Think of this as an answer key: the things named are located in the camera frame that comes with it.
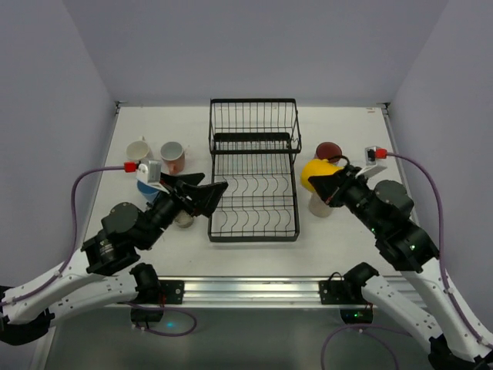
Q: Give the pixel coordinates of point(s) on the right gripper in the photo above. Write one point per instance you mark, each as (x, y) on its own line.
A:
(338, 189)

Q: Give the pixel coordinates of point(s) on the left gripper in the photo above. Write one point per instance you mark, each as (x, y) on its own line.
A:
(185, 198)

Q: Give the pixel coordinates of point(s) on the iridescent pink mug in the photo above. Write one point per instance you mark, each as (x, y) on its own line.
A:
(318, 208)

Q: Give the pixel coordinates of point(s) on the yellow mug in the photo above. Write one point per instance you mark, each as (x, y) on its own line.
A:
(315, 168)

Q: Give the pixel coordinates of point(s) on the beige speckled cup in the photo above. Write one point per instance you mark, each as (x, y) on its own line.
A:
(183, 220)

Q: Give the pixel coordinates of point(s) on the pink floral mug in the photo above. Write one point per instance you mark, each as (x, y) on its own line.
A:
(327, 150)

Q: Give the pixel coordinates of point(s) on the salmon floral mug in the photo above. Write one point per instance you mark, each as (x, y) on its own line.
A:
(173, 155)

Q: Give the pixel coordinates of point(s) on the blue tumbler cup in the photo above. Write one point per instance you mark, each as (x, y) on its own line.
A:
(149, 193)

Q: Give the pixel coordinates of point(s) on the white ceramic mug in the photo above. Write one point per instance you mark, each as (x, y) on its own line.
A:
(139, 150)

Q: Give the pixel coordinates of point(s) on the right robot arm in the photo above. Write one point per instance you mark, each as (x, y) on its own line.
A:
(385, 211)

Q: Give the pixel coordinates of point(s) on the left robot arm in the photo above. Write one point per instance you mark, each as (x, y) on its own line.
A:
(106, 269)

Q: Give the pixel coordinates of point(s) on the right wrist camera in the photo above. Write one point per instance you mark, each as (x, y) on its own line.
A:
(375, 162)

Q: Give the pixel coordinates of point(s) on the black wire dish rack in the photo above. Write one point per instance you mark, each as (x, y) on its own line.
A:
(253, 144)

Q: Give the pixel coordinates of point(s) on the aluminium mounting rail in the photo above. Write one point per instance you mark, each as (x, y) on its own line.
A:
(218, 292)

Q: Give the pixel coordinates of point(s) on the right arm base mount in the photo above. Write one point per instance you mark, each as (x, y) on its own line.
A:
(344, 290)

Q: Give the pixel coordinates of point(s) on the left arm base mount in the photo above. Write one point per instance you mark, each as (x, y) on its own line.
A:
(169, 292)

